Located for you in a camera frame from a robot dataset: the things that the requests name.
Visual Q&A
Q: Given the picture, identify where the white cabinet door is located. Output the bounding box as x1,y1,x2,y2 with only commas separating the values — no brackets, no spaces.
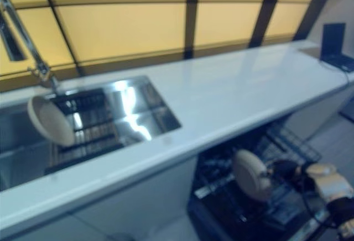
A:
284,82,354,137
8,212,93,241
73,155,199,241

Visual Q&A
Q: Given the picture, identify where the chrome kitchen faucet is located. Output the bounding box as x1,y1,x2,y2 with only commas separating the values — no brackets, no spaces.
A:
0,0,60,96

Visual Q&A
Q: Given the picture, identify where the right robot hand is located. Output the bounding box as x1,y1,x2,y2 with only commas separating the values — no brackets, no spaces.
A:
265,159,308,188

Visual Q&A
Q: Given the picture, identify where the stainless steel sink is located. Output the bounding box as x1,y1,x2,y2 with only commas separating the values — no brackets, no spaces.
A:
0,75,182,192

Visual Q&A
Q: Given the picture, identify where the black wire dishwasher rack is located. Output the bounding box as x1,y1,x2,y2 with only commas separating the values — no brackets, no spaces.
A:
193,124,323,225

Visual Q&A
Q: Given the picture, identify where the black laptop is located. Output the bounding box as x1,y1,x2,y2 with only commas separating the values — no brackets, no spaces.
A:
319,22,354,73

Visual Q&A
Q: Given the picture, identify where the black dish drying rack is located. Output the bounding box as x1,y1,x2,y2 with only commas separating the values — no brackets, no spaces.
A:
44,90,131,175

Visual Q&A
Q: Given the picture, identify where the beige round plate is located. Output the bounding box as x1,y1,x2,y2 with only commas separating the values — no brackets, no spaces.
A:
231,149,273,202
27,96,75,146

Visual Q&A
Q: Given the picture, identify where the black built-in dishwasher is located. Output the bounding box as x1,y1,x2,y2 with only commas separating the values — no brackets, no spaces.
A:
188,122,332,241

